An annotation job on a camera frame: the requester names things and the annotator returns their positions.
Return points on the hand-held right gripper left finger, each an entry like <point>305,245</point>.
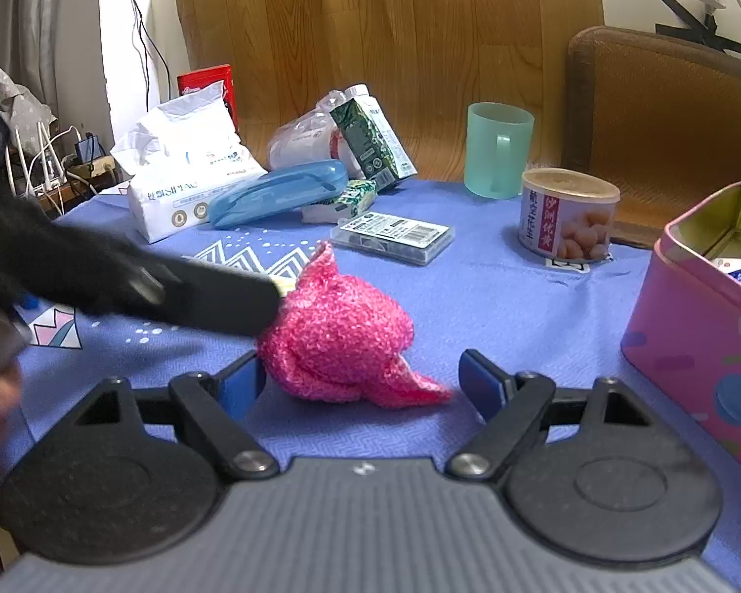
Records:
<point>241,383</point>

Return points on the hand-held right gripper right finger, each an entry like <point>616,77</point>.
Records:
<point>478,383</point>

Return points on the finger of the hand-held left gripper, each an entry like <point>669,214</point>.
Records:
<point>222,299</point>

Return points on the pink knitted cloth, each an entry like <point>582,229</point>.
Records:
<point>339,333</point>

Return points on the pink biscuit tin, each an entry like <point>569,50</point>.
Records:
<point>673,333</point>

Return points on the blue printed tablecloth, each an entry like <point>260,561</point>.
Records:
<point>500,309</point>

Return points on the power strip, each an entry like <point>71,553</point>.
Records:
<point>96,168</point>

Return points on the blue plastic case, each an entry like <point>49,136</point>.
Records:
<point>271,191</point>

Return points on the large white tissue pack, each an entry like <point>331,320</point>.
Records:
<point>179,167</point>

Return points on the white printed tag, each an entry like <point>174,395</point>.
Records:
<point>567,264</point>

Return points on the small green tissue packet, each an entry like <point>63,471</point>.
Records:
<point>352,194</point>

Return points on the clear plastic box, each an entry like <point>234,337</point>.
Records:
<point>395,238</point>

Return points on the grey dotted cloth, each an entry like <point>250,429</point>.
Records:
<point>12,92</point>

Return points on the clear plastic bag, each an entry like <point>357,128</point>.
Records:
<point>296,136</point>

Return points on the peanut can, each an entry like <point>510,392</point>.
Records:
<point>562,222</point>

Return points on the green white milk carton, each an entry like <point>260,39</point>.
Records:
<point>370,136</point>

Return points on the red box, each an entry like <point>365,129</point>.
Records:
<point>207,77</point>

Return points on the teal plastic cup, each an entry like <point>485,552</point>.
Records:
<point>488,148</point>

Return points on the grey curtain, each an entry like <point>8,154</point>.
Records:
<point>37,12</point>

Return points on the brown chair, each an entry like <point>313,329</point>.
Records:
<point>654,111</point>

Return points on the wooden pattern panel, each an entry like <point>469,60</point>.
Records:
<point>438,25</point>

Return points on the black tape strips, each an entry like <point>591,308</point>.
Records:
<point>735,46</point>

